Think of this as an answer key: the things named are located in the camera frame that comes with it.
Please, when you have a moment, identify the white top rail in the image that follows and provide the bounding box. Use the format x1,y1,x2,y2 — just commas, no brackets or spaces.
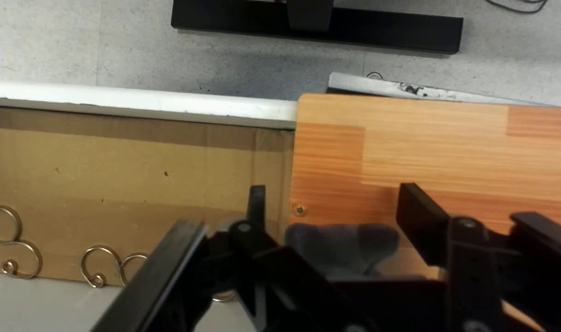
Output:
0,80,298,131

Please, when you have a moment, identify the gray cabinet side panel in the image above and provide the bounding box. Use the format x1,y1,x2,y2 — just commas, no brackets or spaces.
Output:
324,71,521,106

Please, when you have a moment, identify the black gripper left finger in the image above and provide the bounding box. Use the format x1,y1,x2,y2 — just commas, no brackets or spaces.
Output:
92,183,368,332

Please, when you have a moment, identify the gold S hook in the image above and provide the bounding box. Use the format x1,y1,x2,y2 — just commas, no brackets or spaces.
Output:
79,244,151,290
0,205,44,281

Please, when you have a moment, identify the black cable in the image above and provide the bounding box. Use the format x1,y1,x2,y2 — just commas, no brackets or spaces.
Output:
483,0,549,15

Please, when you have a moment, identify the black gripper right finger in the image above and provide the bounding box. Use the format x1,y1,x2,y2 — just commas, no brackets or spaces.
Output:
394,181,561,332

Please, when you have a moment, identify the black monitor stand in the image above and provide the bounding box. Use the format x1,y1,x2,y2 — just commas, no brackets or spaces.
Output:
169,0,464,56

